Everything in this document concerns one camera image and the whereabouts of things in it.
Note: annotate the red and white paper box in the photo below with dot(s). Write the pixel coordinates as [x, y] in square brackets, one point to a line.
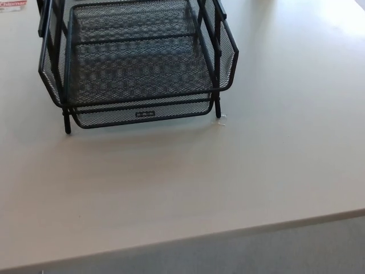
[11, 5]

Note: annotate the black metal tray rack frame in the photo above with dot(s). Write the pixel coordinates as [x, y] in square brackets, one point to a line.
[67, 125]

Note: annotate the small clear tape scrap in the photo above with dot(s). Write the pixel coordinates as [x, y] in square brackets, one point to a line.
[221, 122]

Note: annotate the black mesh tray with label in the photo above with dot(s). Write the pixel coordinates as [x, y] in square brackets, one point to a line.
[114, 116]

